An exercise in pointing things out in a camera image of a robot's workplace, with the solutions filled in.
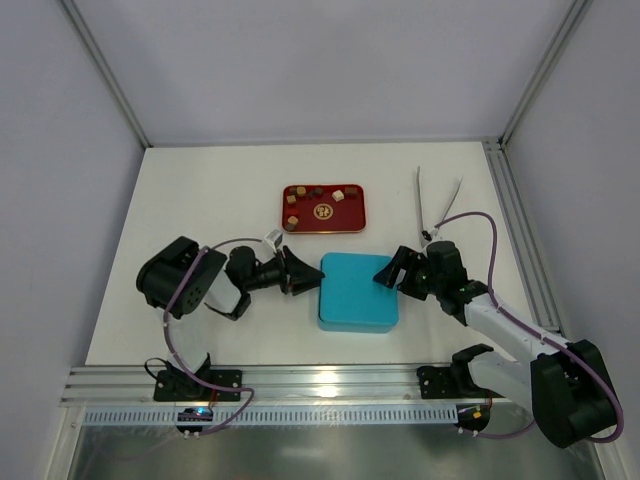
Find beige cube chocolate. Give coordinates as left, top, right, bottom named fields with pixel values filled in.
left=332, top=190, right=345, bottom=202

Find teal box lid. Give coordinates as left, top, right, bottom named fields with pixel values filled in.
left=318, top=252, right=399, bottom=324

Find metal serving tongs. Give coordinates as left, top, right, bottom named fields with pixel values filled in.
left=413, top=166, right=464, bottom=246

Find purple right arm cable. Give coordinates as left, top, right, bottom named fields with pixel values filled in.
left=434, top=211, right=625, bottom=441

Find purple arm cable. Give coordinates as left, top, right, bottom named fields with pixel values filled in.
left=434, top=211, right=625, bottom=441
left=163, top=237, right=266, bottom=436

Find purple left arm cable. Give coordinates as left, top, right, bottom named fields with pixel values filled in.
left=163, top=237, right=266, bottom=436

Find aluminium frame post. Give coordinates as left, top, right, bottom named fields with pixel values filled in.
left=57, top=0, right=152, bottom=149
left=499, top=0, right=593, bottom=149

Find aluminium frame post left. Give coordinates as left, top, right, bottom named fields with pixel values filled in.
left=57, top=0, right=152, bottom=149

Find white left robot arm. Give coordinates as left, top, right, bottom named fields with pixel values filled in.
left=136, top=230, right=325, bottom=402

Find aluminium frame post right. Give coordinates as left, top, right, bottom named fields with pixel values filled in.
left=499, top=0, right=593, bottom=149

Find aluminium mounting rail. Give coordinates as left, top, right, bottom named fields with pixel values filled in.
left=62, top=362, right=511, bottom=404

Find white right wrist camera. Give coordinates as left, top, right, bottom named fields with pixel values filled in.
left=420, top=228, right=442, bottom=245

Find teal square box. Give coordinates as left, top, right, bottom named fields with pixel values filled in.
left=317, top=319, right=396, bottom=334

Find red rectangular tray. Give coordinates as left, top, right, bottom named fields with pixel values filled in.
left=280, top=184, right=367, bottom=234

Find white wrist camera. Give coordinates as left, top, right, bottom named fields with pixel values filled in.
left=420, top=228, right=442, bottom=245
left=263, top=229, right=283, bottom=252

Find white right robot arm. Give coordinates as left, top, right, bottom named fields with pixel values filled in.
left=373, top=241, right=623, bottom=448

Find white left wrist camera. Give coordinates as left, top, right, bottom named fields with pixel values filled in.
left=263, top=229, right=283, bottom=252

